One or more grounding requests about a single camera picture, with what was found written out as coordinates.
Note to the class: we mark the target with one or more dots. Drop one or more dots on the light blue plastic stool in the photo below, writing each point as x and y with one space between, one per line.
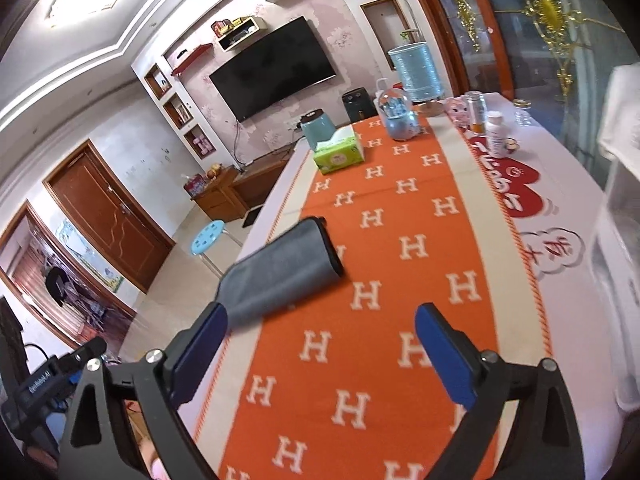
207 240

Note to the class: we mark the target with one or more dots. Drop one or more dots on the white wall shelf box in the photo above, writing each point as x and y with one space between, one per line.
242 35

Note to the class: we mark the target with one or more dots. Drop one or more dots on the small glass jar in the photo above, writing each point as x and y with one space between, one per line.
522 112

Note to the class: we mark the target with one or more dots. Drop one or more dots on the teal kettle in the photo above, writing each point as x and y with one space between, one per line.
317 130

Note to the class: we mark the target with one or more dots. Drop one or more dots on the wooden television cabinet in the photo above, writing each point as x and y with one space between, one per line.
240 187

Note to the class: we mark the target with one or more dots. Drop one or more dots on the pink pig figurine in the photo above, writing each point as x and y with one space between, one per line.
457 110

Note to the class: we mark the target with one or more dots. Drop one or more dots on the brown wooden door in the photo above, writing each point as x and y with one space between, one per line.
107 215

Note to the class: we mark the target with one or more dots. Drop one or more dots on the wall poster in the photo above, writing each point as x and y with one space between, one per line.
87 255

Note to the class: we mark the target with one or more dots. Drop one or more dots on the red tin box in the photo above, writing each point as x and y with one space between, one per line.
195 185

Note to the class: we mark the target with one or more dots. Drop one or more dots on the white tablecloth red print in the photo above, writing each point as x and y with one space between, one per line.
565 200

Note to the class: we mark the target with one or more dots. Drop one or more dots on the glass door gold ornament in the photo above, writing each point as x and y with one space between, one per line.
530 20

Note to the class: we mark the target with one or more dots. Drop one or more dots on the orange printed table runner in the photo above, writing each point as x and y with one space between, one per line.
380 260

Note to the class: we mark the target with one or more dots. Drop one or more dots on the red wall shelf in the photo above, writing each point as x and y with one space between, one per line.
192 57

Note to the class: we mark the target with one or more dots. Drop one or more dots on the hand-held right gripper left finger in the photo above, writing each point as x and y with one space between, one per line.
202 345

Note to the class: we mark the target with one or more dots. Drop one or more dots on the light blue cylindrical basket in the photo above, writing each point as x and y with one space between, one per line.
417 75

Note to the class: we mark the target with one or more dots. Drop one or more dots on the white pill bottle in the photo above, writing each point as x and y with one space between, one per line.
495 135

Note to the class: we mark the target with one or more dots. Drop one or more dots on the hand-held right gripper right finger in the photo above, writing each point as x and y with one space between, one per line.
442 355

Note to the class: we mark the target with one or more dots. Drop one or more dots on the wall-mounted black television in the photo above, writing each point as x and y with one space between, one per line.
272 67

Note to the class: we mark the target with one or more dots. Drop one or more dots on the black air fryer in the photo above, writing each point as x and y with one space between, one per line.
357 105

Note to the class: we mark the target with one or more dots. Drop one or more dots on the glass jar with amber liquid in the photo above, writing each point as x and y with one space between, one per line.
476 112

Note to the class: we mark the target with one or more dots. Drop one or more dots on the grey towel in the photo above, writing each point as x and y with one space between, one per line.
280 275

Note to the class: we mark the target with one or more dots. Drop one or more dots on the green tissue box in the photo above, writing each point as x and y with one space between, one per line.
337 157

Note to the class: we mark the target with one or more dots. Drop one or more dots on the white cloth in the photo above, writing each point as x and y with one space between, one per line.
622 110

